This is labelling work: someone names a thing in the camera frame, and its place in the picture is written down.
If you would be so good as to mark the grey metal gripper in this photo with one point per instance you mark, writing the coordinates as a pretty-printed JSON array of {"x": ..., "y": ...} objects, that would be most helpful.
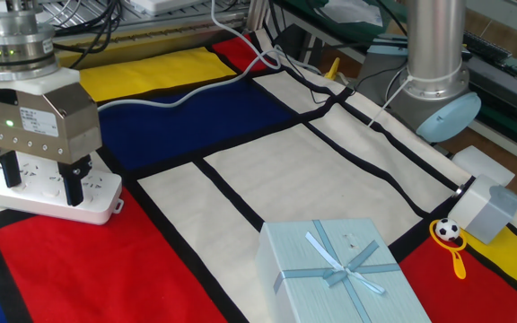
[{"x": 38, "y": 130}]

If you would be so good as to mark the white four-socket power strip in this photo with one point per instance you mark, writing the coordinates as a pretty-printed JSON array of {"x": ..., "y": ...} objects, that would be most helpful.
[{"x": 38, "y": 199}]

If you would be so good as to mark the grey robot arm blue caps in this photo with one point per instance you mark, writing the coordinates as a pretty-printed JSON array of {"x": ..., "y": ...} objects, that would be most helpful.
[{"x": 435, "y": 45}]

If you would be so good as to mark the colour block tablecloth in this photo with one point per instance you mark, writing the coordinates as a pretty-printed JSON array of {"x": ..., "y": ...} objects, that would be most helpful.
[{"x": 106, "y": 269}]

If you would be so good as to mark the light blue ribboned gift box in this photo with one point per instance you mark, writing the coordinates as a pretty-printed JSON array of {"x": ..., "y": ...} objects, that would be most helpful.
[{"x": 330, "y": 278}]

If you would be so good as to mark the yellow plastic piece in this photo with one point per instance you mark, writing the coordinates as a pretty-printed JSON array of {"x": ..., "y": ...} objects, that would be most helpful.
[{"x": 332, "y": 69}]

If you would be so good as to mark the small soccer ball toy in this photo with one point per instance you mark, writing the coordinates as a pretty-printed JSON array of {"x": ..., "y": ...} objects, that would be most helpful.
[{"x": 447, "y": 229}]

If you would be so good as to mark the white foam block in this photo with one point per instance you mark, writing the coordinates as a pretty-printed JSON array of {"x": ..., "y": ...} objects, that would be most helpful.
[{"x": 483, "y": 161}]

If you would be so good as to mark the white grey button box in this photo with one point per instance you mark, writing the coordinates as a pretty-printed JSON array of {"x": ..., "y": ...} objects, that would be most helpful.
[{"x": 483, "y": 211}]

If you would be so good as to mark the black keyboard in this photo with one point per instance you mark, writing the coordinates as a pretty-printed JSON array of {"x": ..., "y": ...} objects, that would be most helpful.
[{"x": 487, "y": 47}]

